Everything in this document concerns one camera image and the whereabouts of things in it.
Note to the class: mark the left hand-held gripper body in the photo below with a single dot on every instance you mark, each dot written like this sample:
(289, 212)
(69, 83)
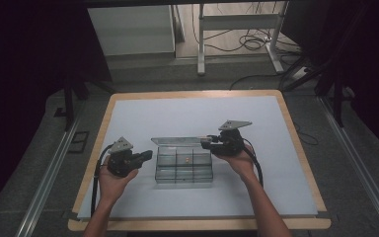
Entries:
(121, 163)

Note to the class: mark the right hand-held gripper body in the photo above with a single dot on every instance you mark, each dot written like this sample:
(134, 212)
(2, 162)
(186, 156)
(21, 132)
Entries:
(228, 143)

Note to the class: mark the clear plastic compartment box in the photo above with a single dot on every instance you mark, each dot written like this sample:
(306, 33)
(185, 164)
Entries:
(182, 164)

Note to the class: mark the person's right hand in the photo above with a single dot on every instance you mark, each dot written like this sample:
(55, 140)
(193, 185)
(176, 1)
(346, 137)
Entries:
(240, 164)

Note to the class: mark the person's left hand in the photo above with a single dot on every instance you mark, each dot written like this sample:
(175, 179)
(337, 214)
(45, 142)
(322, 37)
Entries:
(115, 187)

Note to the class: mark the pale blue table mat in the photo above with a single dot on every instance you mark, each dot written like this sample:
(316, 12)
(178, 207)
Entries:
(197, 115)

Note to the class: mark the black floor plate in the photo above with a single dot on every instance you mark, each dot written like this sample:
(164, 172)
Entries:
(79, 141)

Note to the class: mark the black metal stand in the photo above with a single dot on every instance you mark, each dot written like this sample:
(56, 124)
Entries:
(68, 102)
(337, 98)

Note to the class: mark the white power strip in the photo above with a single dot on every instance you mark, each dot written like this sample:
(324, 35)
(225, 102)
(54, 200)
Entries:
(300, 73)

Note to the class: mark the grey cabinet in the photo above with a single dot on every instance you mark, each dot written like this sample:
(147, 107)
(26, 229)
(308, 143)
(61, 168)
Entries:
(133, 29)

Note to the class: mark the aluminium floor rail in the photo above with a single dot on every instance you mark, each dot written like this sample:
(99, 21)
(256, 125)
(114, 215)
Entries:
(46, 184)
(358, 164)

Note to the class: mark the white metal desk frame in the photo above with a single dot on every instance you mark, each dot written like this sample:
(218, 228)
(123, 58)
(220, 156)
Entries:
(240, 21)

